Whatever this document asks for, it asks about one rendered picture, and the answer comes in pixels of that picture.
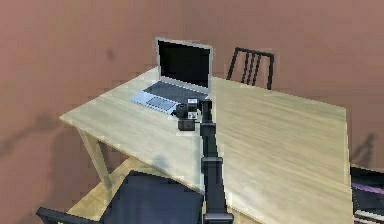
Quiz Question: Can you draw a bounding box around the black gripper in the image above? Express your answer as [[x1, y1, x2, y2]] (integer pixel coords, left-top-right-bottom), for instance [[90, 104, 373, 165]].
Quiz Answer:
[[174, 103, 196, 131]]

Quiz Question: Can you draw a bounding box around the silver open laptop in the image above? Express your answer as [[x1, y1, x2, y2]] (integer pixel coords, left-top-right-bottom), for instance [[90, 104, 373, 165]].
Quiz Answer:
[[130, 36, 214, 115]]

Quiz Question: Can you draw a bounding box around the black slatted chair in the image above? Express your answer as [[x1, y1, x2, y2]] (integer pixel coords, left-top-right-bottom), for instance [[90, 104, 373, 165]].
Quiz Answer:
[[226, 46, 276, 91]]

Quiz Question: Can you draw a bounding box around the black chair with dark seat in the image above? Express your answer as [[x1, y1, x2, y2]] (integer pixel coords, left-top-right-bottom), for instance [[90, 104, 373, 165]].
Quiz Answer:
[[35, 170, 205, 224]]

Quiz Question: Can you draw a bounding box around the pale wooden table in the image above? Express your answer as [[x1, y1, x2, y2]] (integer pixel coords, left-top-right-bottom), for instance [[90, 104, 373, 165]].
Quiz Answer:
[[59, 66, 355, 224]]

